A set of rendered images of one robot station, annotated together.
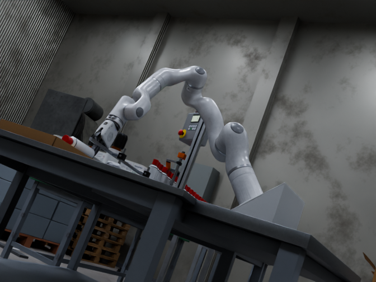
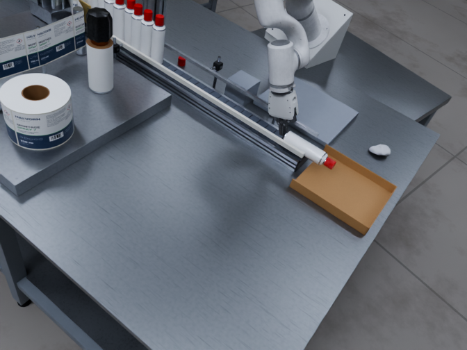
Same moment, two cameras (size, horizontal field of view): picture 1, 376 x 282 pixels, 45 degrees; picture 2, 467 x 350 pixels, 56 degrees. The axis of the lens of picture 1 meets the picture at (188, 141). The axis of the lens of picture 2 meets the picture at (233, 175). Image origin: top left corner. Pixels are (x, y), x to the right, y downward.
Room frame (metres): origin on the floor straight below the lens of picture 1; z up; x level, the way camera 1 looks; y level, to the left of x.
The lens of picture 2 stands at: (2.06, 1.64, 1.91)
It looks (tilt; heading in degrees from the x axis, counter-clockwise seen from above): 45 degrees down; 273
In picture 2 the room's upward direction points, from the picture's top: 15 degrees clockwise
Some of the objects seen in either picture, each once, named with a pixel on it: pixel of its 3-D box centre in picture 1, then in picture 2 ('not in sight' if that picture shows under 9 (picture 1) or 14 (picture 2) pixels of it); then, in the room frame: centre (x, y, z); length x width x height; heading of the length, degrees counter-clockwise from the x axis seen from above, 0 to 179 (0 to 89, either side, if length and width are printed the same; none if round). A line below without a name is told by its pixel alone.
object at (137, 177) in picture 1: (121, 196); (144, 87); (2.56, 0.24, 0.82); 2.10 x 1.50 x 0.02; 157
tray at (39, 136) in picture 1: (49, 146); (344, 186); (1.72, 0.48, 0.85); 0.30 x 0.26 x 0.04; 157
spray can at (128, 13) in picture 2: (159, 183); (130, 23); (2.69, 0.07, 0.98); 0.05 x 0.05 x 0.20
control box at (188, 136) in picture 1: (196, 128); not in sight; (2.70, -0.02, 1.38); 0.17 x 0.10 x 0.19; 32
